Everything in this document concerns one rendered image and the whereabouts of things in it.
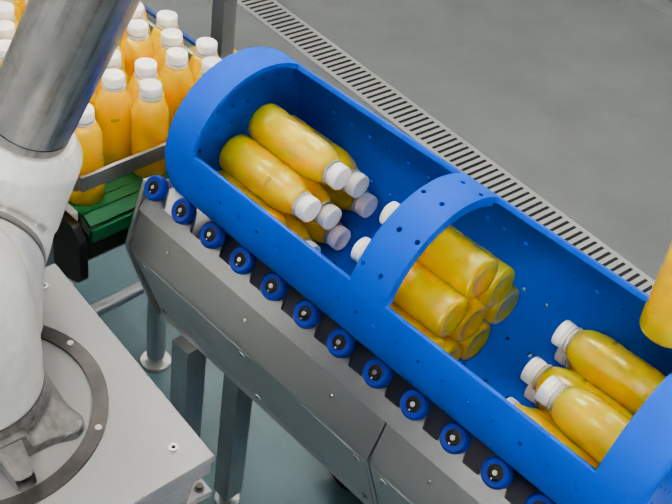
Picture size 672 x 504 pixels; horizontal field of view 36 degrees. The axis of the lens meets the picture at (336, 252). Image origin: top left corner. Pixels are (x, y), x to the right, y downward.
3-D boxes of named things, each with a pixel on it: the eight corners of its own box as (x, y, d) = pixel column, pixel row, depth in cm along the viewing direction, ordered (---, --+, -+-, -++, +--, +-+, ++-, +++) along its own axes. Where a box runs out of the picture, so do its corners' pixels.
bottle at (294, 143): (264, 95, 159) (338, 149, 151) (284, 109, 165) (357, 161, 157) (239, 131, 160) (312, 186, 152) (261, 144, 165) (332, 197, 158)
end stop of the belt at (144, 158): (82, 192, 173) (81, 178, 171) (79, 190, 173) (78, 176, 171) (261, 118, 196) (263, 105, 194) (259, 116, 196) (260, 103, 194)
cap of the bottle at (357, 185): (343, 196, 161) (351, 202, 160) (345, 177, 158) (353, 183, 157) (360, 186, 163) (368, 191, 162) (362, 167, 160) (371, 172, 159)
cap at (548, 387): (561, 381, 129) (549, 372, 130) (542, 406, 130) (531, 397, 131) (568, 385, 133) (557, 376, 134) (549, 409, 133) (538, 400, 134)
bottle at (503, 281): (490, 314, 148) (407, 253, 156) (520, 280, 149) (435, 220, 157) (482, 298, 143) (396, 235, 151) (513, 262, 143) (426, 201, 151)
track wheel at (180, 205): (195, 205, 168) (202, 207, 170) (178, 191, 170) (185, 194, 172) (181, 228, 169) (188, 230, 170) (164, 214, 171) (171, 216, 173)
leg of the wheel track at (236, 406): (225, 513, 240) (244, 324, 199) (209, 497, 243) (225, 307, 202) (244, 500, 244) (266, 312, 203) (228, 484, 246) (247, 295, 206)
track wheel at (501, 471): (517, 470, 136) (522, 469, 137) (491, 448, 138) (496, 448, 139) (497, 497, 136) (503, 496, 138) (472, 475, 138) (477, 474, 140)
